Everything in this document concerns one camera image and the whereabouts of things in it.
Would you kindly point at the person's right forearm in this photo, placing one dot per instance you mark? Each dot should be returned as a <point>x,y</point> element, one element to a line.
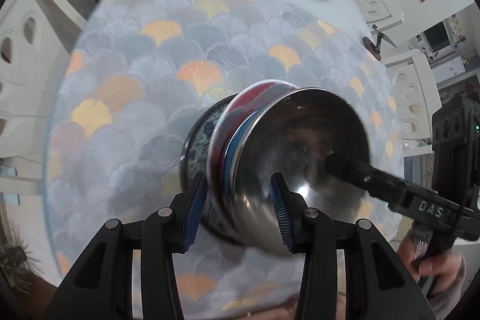
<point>450,301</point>

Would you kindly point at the blue floral ceramic plate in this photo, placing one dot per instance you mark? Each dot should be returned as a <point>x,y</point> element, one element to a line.
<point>195,143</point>

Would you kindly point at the white carved chair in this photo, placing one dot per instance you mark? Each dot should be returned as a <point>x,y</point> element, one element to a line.
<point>48,54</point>
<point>427,80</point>
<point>390,12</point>

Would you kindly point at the small dark monitor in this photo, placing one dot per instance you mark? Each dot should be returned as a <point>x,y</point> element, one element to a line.
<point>437,36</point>

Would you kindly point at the brown round coaster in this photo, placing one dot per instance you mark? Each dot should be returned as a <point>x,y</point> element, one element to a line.
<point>373,48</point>

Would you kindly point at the person's right hand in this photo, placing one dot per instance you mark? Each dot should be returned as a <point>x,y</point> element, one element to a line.
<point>438,273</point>

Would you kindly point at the fan pattern tablecloth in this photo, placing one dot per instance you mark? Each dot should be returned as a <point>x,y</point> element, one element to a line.
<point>131,117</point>

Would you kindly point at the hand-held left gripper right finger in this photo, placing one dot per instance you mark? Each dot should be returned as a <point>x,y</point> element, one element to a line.
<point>281,215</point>

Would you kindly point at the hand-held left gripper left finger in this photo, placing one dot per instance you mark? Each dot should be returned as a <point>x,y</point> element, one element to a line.
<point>193,218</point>

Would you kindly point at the green potted plant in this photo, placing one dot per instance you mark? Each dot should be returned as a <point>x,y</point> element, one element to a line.
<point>17,256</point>

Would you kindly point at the pink dotted bowl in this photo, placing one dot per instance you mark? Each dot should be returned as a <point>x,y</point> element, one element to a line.
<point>240,106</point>

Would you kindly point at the blue steel bowl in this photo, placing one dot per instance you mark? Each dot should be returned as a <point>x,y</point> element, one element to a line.
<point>300,140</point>

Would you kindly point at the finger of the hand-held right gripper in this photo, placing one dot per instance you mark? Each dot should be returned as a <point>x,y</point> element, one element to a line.
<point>367,179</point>

